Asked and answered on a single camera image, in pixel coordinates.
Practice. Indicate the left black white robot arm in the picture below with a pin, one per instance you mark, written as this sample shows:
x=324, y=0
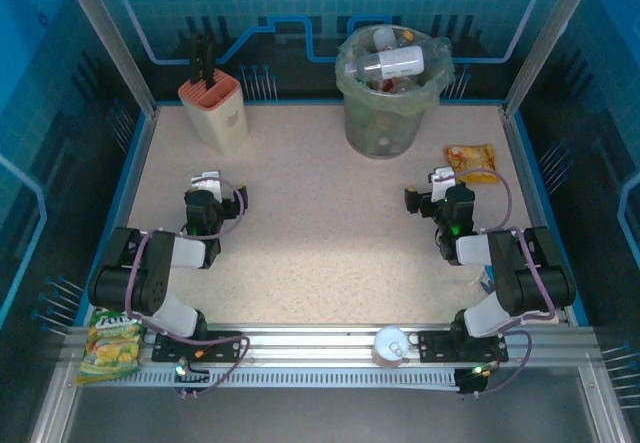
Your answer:
x=150, y=278

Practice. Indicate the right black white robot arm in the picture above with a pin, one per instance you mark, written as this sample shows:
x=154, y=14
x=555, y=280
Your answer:
x=530, y=278

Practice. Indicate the metal mesh waste bin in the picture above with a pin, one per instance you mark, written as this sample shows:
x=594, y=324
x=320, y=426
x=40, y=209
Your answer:
x=380, y=133

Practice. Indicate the yellow chips bag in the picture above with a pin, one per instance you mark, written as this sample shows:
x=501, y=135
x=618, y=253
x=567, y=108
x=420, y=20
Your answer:
x=472, y=163

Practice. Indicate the beige knife block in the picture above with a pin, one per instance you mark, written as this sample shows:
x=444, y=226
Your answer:
x=215, y=118

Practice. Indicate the tin can with pull tab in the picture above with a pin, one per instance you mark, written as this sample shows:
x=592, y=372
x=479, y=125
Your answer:
x=391, y=347

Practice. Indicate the green yellow snack bag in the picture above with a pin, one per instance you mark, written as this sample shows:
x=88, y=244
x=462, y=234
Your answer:
x=110, y=348

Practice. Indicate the black controller board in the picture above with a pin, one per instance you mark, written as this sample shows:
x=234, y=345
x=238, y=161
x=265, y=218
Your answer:
x=472, y=383
x=197, y=377

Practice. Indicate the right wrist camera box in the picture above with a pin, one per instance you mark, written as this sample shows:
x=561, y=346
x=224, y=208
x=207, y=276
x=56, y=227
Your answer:
x=440, y=175

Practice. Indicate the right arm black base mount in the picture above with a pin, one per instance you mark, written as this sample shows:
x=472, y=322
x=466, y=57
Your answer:
x=435, y=345

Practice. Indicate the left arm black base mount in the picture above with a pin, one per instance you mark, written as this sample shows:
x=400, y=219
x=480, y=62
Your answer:
x=225, y=345

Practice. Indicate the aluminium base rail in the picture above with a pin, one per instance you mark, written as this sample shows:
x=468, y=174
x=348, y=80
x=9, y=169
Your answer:
x=310, y=345

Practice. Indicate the aluminium frame post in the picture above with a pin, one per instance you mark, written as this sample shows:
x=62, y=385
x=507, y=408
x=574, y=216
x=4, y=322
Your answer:
x=550, y=38
x=110, y=38

